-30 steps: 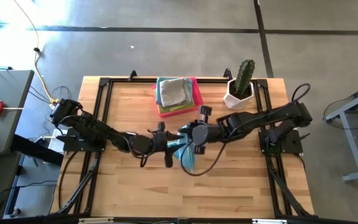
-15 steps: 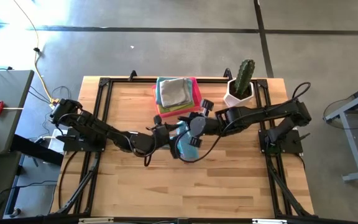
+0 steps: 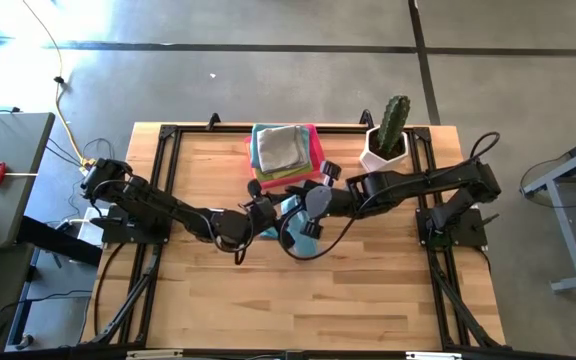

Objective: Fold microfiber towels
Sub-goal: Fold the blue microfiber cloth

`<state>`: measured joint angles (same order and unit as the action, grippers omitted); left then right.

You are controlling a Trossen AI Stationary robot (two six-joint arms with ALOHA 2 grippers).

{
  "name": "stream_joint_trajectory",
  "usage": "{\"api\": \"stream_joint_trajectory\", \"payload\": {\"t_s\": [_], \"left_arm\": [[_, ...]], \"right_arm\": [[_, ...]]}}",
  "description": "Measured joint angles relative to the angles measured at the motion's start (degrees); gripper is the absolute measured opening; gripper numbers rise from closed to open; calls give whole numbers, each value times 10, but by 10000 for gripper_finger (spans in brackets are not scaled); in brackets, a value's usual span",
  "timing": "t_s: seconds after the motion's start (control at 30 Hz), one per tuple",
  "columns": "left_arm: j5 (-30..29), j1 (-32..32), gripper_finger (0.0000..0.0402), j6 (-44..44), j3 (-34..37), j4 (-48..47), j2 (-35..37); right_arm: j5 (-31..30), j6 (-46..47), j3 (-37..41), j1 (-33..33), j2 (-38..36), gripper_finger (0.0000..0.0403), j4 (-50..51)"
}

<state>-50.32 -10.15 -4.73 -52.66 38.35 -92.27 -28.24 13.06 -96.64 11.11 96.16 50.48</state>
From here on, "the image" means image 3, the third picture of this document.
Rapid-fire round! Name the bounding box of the pink plastic tray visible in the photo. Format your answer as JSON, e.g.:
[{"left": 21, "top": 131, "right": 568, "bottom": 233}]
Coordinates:
[{"left": 243, "top": 123, "right": 327, "bottom": 191}]

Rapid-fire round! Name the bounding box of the white power box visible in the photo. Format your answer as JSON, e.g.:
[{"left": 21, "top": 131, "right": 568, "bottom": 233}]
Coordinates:
[{"left": 70, "top": 207, "right": 109, "bottom": 250}]

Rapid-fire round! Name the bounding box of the silver metal bracket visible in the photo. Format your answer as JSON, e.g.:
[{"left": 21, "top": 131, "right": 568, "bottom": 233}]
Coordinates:
[
  {"left": 126, "top": 349, "right": 184, "bottom": 360},
  {"left": 406, "top": 351, "right": 463, "bottom": 360}
]

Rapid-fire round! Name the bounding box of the lime green microfiber towel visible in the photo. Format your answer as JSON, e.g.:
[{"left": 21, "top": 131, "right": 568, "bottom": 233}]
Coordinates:
[{"left": 254, "top": 163, "right": 315, "bottom": 183}]

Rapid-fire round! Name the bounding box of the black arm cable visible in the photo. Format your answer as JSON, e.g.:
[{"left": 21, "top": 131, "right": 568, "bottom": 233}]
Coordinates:
[
  {"left": 202, "top": 209, "right": 257, "bottom": 266},
  {"left": 277, "top": 131, "right": 501, "bottom": 262}
]

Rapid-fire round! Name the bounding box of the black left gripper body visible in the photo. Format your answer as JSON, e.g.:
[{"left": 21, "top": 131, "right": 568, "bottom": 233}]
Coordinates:
[{"left": 240, "top": 196, "right": 280, "bottom": 236}]

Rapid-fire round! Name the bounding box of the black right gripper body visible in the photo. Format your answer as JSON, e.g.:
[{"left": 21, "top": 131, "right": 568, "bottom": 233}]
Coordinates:
[{"left": 303, "top": 183, "right": 355, "bottom": 222}]

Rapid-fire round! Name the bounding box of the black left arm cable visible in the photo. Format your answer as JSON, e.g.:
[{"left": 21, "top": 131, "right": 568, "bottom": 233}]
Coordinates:
[{"left": 202, "top": 209, "right": 257, "bottom": 266}]

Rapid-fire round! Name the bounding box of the blue microfiber towel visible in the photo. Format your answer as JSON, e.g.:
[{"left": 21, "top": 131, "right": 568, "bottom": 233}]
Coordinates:
[
  {"left": 249, "top": 123, "right": 314, "bottom": 171},
  {"left": 260, "top": 194, "right": 322, "bottom": 259}
]

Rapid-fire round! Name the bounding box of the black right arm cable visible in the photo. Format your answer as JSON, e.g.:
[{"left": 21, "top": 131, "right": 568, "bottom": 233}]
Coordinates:
[{"left": 277, "top": 131, "right": 501, "bottom": 262}]

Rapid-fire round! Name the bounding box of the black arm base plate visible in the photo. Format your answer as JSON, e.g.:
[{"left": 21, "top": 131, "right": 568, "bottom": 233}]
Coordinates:
[
  {"left": 90, "top": 204, "right": 173, "bottom": 246},
  {"left": 416, "top": 207, "right": 489, "bottom": 250}
]

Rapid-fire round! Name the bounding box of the green cactus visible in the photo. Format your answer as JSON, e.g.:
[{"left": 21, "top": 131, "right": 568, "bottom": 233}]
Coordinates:
[{"left": 377, "top": 94, "right": 412, "bottom": 156}]

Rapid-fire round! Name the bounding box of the black flat bar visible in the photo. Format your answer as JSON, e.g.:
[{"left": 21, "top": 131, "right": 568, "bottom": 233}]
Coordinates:
[{"left": 17, "top": 215, "right": 104, "bottom": 267}]

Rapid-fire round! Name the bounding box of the grey metal frame table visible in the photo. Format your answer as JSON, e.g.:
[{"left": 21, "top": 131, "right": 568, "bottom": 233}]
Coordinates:
[{"left": 520, "top": 127, "right": 576, "bottom": 294}]

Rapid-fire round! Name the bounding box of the grey microfiber towel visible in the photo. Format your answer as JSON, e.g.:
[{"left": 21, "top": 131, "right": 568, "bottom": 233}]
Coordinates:
[{"left": 256, "top": 124, "right": 311, "bottom": 175}]

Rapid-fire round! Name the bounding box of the white faceted plant pot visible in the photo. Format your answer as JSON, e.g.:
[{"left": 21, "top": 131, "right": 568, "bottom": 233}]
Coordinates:
[{"left": 358, "top": 125, "right": 410, "bottom": 177}]

